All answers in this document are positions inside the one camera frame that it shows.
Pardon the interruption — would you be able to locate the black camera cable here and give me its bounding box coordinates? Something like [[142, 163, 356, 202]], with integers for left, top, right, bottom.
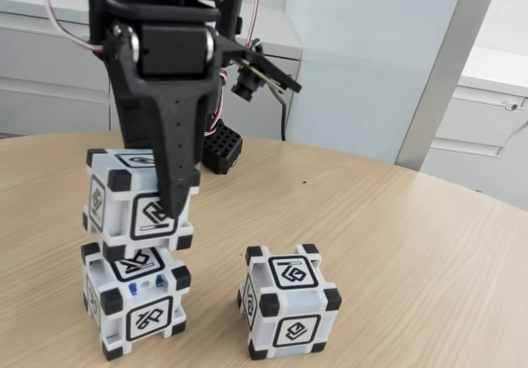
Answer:
[[267, 85, 292, 141]]

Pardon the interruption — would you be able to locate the grey metal post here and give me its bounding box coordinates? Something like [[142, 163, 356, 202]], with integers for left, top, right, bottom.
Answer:
[[394, 0, 507, 174]]

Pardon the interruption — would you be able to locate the white drawer cabinet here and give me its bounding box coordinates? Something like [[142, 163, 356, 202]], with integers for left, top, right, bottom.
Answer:
[[424, 45, 528, 212]]

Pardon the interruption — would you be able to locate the twisted red white black cable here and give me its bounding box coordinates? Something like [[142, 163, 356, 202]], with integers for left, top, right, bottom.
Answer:
[[204, 68, 230, 140]]

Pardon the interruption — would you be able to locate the red white servo cable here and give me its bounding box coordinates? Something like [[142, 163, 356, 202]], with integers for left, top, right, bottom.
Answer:
[[44, 0, 106, 54], [246, 0, 266, 51]]

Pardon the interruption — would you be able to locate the white cube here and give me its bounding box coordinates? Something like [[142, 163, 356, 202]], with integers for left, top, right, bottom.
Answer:
[[80, 242, 193, 363], [80, 148, 202, 263], [237, 243, 343, 361]]

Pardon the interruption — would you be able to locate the black gripper camera module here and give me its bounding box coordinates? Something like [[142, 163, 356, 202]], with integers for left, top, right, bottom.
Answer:
[[224, 33, 304, 103]]

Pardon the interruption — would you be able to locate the white cube, key print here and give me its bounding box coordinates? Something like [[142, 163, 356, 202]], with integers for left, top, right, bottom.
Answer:
[[80, 242, 193, 363]]

